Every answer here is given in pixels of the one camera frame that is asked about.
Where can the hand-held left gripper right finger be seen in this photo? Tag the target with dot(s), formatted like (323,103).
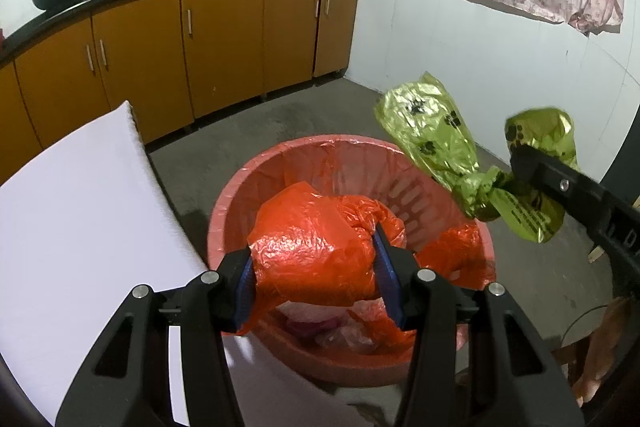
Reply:
(386,272)

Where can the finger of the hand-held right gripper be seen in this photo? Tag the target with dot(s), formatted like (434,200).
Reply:
(550,181)

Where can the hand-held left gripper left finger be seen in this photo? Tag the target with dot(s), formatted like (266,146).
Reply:
(245,282)

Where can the red plastic bag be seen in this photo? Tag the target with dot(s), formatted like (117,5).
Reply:
(310,247)
(450,254)

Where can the red plastic basket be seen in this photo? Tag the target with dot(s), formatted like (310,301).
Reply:
(240,207)

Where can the pink plastic bag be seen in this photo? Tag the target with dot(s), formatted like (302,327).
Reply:
(310,326)

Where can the green paw print bag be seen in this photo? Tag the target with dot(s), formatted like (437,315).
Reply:
(430,127)

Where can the person's right forearm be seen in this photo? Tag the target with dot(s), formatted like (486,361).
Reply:
(602,347)

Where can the wooden stick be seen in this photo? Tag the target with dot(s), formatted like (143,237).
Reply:
(597,254)

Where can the small clear plastic bag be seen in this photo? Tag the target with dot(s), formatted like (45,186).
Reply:
(347,338)

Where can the orange base cabinets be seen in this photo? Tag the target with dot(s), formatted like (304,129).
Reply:
(220,37)

